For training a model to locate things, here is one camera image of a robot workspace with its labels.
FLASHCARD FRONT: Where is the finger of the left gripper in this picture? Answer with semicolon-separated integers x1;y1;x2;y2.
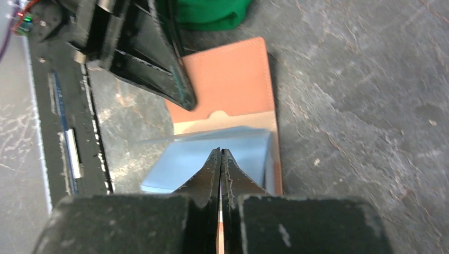
66;1;196;111

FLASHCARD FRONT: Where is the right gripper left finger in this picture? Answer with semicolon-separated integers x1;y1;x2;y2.
33;148;221;253

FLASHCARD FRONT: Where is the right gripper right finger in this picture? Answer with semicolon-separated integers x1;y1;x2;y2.
220;149;392;253

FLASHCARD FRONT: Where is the tan leather card holder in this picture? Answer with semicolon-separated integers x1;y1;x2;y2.
140;37;283;196

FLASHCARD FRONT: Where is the green cloth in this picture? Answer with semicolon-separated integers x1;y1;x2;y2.
177;0;252;31

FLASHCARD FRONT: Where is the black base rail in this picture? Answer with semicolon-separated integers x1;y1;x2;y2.
21;0;113;211

